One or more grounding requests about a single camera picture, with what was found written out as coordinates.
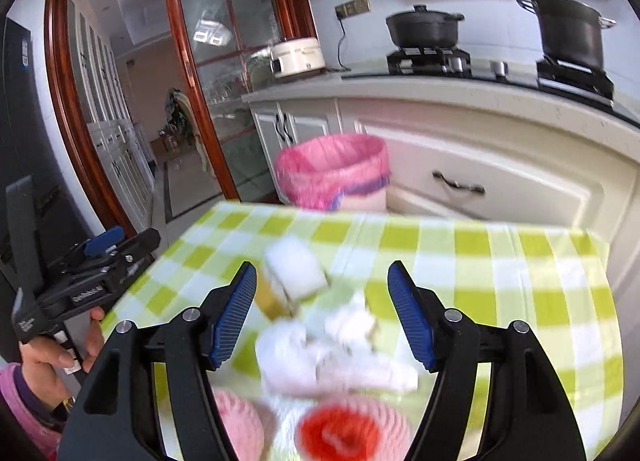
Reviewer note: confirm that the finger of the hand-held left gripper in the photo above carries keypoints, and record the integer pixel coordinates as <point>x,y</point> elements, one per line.
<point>102,241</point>
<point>135,251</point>

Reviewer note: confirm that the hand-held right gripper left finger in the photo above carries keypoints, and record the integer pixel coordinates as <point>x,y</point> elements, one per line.
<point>235,311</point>

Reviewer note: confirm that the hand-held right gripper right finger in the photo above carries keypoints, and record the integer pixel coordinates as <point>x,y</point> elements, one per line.
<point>410,316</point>

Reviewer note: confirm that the brown cardboard piece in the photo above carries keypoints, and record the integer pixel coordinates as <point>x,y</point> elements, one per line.
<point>270,298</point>

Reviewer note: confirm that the small white tissue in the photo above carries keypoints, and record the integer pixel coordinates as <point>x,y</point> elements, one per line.
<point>360,341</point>

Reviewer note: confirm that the white foam wrap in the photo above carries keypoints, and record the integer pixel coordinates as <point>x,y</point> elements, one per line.
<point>295,266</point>

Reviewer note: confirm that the pink foam fruit net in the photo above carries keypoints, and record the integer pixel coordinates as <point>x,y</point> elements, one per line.
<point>240,426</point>

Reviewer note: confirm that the pink foam net red insert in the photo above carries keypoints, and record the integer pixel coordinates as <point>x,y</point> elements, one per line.
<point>350,431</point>

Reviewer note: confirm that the white bin with pink bag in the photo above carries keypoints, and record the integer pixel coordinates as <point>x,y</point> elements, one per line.
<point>330,166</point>

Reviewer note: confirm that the person's left forearm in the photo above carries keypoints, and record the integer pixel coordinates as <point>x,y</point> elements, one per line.
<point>20,406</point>

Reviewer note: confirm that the person's left hand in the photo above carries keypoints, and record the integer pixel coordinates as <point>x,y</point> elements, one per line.
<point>40,361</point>

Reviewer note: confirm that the green checked tablecloth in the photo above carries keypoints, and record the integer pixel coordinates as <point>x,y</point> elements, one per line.
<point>500,316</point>

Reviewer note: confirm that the white hallway cabinet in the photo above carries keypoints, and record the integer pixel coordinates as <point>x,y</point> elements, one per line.
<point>115,141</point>

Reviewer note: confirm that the brown cardboard box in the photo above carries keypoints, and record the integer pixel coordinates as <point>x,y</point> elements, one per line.
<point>167,146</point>

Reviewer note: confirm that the dark refrigerator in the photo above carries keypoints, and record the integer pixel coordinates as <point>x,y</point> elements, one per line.
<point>30,141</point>

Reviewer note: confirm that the white dining chair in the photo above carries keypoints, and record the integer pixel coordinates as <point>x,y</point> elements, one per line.
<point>197,141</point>

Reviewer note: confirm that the dark patterned garment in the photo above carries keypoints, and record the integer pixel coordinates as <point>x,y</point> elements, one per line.
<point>175,111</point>

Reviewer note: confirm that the white drawer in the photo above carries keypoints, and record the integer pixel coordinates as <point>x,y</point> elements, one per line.
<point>525,181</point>

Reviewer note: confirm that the white kitchen base cabinet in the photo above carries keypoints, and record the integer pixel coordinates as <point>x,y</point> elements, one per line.
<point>550,151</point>

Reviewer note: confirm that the sliding glass door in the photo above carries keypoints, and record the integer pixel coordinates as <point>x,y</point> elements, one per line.
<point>215,41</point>

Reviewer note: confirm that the white rice cooker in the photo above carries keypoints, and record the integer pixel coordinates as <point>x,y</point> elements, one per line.
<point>297,58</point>

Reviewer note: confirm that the black glass gas hob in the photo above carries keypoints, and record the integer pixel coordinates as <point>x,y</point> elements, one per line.
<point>520,81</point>

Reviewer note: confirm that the black casserole pot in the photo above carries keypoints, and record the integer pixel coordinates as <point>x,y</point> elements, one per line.
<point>425,28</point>

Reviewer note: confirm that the steel stockpot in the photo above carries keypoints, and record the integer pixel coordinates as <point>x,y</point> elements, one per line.
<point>570,31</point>

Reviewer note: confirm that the red wooden door frame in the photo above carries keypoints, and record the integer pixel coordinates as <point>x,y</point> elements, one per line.
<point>65,91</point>

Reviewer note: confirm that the wall socket panel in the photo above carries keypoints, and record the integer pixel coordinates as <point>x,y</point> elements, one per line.
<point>352,6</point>

